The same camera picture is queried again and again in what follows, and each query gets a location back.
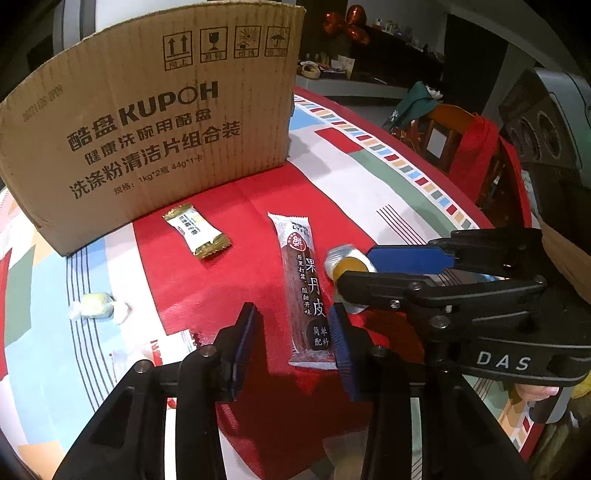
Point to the white sideboard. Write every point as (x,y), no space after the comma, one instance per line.
(360,87)

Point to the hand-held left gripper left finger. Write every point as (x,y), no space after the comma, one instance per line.
(242,341)

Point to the clear packet with yellow wedge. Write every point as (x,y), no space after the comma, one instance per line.
(131,357)

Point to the long dark fruit strip packet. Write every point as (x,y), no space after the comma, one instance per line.
(302,286)

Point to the red foil balloons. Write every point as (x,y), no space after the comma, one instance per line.
(346,23)

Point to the green wrapped candy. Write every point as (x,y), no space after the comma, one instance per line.
(97,307)

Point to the person's right hand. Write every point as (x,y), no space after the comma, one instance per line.
(538,392)

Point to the red cloth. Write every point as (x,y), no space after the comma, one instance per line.
(475,152)

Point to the round yellow foil snack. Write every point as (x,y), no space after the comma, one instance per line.
(348,265)

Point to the brown cardboard box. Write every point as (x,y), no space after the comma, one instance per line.
(138,138)

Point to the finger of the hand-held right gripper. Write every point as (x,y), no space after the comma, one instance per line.
(378,288)
(406,258)

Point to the brown wooden chair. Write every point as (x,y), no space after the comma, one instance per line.
(438,138)

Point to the white gold candy packet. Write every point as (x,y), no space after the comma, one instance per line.
(196,230)

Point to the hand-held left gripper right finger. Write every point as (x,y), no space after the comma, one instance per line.
(344,350)

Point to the green cloth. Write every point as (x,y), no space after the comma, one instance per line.
(411,106)

